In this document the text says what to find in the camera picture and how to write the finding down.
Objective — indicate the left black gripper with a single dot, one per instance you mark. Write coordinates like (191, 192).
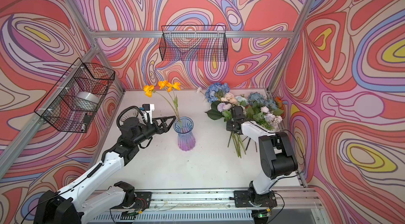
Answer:
(156, 125)

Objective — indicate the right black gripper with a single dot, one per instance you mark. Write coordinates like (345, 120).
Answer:
(237, 118)

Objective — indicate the white purple mixed bouquet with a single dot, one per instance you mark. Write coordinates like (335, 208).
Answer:
(222, 107)

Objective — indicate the blue purple glass vase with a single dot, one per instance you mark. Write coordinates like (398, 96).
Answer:
(184, 128)

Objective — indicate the blue hydrangea flower stem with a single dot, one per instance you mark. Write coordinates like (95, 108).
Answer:
(216, 91)

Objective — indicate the orange poppy flower stem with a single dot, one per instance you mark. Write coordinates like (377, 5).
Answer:
(166, 90)

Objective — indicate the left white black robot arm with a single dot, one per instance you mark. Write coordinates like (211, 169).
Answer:
(73, 204)

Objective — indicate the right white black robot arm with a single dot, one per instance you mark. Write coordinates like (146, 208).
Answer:
(277, 158)

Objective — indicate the teal white bouquet right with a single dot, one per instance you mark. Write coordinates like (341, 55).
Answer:
(264, 111)

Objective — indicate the small black device in basket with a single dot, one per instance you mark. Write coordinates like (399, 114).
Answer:
(86, 119)

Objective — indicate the white tape roll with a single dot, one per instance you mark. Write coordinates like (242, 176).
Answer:
(86, 99)

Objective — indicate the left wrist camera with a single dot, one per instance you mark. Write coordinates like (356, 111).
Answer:
(147, 110)

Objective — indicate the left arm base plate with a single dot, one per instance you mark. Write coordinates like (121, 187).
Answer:
(141, 200)

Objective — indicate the black wire basket back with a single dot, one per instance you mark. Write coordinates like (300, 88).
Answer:
(207, 43)

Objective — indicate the black wire basket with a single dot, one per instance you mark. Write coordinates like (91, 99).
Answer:
(207, 43)
(61, 112)

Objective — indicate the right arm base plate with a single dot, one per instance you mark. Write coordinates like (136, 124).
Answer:
(249, 198)

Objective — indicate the black wire basket left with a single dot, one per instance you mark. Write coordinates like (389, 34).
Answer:
(61, 112)

